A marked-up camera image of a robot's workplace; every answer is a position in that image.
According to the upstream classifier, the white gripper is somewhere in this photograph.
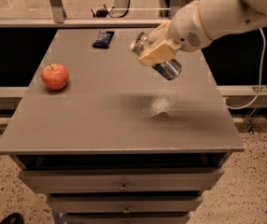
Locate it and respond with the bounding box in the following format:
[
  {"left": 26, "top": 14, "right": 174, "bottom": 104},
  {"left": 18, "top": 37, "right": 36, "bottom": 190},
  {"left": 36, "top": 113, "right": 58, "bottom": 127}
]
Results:
[{"left": 138, "top": 0, "right": 212, "bottom": 66}]

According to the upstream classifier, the silver redbull can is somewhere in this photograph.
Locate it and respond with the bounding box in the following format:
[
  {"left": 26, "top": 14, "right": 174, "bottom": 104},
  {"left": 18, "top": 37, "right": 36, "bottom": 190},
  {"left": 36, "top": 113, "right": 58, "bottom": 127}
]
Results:
[{"left": 130, "top": 32, "right": 182, "bottom": 80}]

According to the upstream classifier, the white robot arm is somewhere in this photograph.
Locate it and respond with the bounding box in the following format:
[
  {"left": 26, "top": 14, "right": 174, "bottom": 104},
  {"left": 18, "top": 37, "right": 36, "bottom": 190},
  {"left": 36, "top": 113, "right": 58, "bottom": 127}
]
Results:
[{"left": 138, "top": 0, "right": 267, "bottom": 66}]

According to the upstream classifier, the dark blue snack bar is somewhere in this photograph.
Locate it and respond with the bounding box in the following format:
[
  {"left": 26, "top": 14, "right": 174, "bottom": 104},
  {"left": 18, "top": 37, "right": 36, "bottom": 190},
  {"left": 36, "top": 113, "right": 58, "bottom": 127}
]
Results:
[{"left": 92, "top": 31, "right": 115, "bottom": 49}]

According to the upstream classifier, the grey drawer cabinet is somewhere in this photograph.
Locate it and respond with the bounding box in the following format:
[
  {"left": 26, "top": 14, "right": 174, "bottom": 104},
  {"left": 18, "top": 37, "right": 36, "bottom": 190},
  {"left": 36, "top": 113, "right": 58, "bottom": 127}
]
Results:
[{"left": 0, "top": 27, "right": 246, "bottom": 224}]

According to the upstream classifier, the red apple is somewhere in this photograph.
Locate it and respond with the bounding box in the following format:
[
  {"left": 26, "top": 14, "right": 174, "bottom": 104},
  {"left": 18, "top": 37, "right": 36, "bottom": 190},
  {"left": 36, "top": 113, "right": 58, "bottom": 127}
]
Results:
[{"left": 40, "top": 63, "right": 69, "bottom": 91}]

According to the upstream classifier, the top grey drawer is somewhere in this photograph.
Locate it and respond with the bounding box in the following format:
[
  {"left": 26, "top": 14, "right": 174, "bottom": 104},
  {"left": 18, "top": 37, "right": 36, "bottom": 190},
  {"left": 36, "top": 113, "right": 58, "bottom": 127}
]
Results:
[{"left": 19, "top": 168, "right": 224, "bottom": 194}]

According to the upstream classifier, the grey drawer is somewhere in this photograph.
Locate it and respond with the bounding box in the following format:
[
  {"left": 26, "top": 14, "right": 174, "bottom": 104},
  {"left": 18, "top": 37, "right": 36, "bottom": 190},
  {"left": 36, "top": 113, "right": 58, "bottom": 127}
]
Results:
[
  {"left": 19, "top": 168, "right": 224, "bottom": 194},
  {"left": 65, "top": 213, "right": 190, "bottom": 224},
  {"left": 48, "top": 193, "right": 203, "bottom": 214}
]

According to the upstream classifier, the middle grey drawer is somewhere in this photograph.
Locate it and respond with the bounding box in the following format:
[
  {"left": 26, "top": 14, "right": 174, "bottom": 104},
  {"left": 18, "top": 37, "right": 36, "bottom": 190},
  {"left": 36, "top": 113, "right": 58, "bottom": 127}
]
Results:
[{"left": 48, "top": 193, "right": 203, "bottom": 214}]

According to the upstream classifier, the bottom grey drawer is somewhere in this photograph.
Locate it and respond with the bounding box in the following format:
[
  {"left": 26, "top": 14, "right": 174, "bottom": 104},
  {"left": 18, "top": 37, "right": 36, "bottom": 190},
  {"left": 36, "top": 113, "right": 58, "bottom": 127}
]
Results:
[{"left": 65, "top": 213, "right": 190, "bottom": 224}]

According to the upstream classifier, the black shoe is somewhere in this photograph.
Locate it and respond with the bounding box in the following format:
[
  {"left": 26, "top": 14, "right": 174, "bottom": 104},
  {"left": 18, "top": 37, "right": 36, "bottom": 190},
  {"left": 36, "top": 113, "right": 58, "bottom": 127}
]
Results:
[{"left": 0, "top": 213, "right": 23, "bottom": 224}]

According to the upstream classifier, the black cable on floor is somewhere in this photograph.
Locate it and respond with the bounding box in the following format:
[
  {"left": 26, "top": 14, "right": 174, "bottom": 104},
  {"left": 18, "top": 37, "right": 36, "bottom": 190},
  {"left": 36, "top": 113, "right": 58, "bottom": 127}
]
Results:
[{"left": 91, "top": 0, "right": 132, "bottom": 19}]

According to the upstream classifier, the white cable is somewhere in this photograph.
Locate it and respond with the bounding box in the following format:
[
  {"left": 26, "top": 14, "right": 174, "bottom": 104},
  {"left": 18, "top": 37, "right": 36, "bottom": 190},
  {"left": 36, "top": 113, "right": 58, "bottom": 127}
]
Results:
[{"left": 225, "top": 27, "right": 267, "bottom": 111}]

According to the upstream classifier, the metal railing frame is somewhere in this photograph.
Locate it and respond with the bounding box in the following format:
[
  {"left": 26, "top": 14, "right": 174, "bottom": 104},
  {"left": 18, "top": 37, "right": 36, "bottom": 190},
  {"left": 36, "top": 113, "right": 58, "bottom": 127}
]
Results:
[{"left": 0, "top": 0, "right": 267, "bottom": 29}]

